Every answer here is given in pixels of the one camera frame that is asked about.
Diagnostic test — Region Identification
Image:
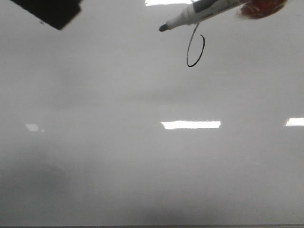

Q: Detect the white black whiteboard marker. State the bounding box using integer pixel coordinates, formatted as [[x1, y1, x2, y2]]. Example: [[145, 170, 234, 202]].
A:
[[159, 0, 249, 32]]

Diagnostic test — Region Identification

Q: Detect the black marker cap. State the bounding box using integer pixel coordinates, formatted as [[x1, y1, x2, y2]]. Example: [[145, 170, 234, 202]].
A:
[[12, 0, 82, 30]]

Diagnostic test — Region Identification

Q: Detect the white whiteboard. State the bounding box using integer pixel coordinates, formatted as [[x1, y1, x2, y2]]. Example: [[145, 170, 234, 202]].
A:
[[0, 0, 304, 226]]

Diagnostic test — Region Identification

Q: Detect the hand in red glove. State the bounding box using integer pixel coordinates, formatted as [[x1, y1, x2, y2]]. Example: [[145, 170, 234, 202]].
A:
[[237, 0, 288, 19]]

